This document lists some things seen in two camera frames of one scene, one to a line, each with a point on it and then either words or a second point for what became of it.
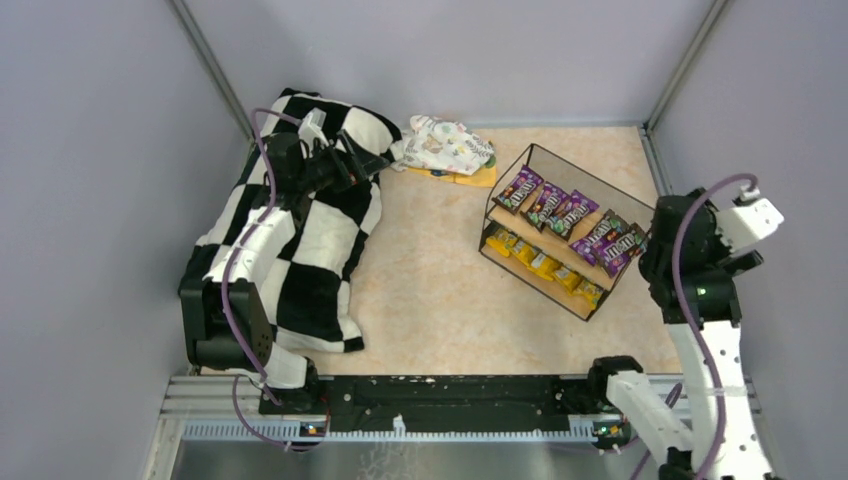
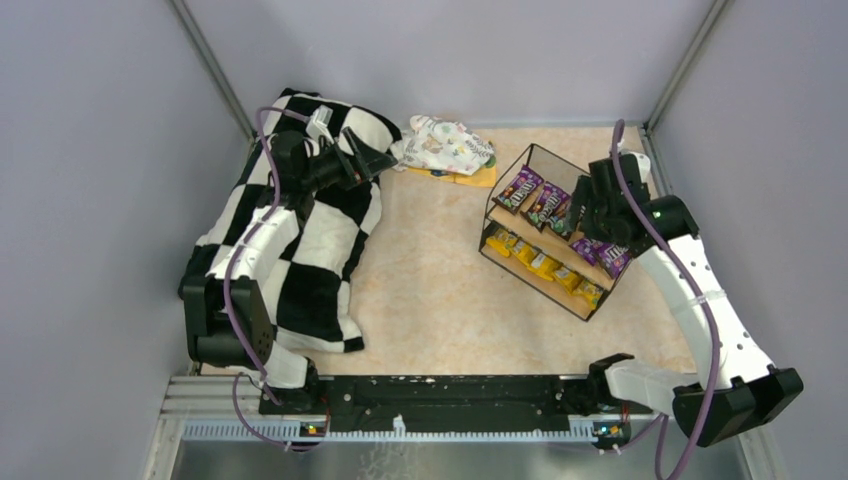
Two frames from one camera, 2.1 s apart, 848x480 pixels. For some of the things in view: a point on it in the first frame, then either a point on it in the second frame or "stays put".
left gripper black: (348, 168) stays put
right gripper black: (743, 263) to (585, 201)
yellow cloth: (483, 178) stays put
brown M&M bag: (574, 210) stays put
